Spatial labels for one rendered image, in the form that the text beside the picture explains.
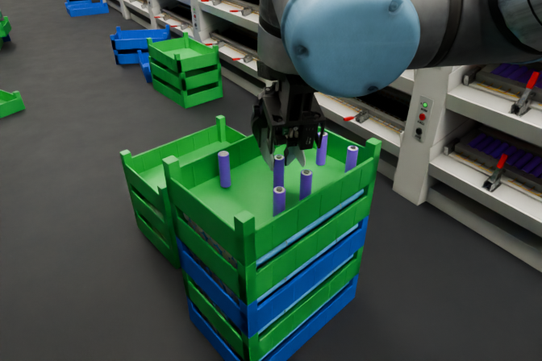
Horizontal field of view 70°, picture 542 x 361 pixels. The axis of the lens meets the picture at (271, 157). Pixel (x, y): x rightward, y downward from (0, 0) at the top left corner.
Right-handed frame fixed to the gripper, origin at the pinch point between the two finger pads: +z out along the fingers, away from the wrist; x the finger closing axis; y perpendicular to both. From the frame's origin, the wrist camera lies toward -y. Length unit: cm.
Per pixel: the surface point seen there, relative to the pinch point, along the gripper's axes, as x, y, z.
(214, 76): -1, -103, 57
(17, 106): -85, -106, 66
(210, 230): -12.4, 10.2, 2.7
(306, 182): 2.9, 6.3, -0.4
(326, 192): 5.5, 8.3, 0.2
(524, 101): 56, -10, 3
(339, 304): 12.5, 13.1, 33.8
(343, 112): 36, -50, 37
